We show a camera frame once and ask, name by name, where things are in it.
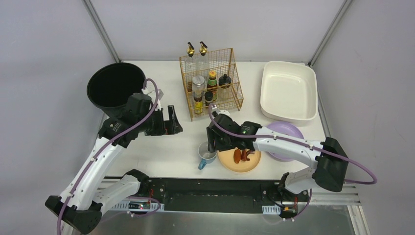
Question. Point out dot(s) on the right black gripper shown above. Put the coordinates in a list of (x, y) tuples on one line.
[(213, 139)]

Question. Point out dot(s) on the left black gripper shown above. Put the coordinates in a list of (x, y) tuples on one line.
[(162, 123)]

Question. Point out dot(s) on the blue white mug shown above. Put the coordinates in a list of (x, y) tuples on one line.
[(206, 156)]

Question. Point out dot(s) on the yellow plate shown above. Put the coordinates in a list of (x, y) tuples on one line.
[(227, 160)]

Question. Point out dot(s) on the brown sausage pieces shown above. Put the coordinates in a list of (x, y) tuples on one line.
[(242, 155)]

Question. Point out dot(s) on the small yellow label bottle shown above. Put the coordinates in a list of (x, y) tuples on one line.
[(198, 105)]

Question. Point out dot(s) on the small black cap jar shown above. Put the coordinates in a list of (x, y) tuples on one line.
[(208, 98)]

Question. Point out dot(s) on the silver lid spice jar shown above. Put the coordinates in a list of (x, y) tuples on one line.
[(198, 86)]

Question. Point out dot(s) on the yellow cap green bottle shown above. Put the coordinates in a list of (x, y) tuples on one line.
[(212, 83)]

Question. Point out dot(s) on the black lid glass jar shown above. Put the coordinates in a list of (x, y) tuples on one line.
[(224, 84)]

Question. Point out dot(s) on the glass bottle with brown sauce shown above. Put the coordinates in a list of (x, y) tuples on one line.
[(189, 66)]

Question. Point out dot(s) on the glass oil bottle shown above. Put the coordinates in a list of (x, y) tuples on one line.
[(203, 64)]

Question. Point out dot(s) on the purple plate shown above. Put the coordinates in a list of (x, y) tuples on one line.
[(287, 129)]

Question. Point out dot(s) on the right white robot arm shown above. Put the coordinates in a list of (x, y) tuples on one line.
[(325, 160)]

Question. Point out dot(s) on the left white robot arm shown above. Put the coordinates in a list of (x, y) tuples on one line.
[(81, 205)]

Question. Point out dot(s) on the black ribbed trash bin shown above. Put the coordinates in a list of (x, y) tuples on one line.
[(116, 89)]

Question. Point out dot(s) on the white rectangular basin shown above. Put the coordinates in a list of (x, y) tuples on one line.
[(289, 92)]

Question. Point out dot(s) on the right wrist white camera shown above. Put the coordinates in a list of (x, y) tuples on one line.
[(223, 112)]

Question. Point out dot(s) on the gold wire rack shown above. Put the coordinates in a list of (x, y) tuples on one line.
[(222, 61)]

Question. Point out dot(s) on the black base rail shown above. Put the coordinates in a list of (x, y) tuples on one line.
[(215, 195)]

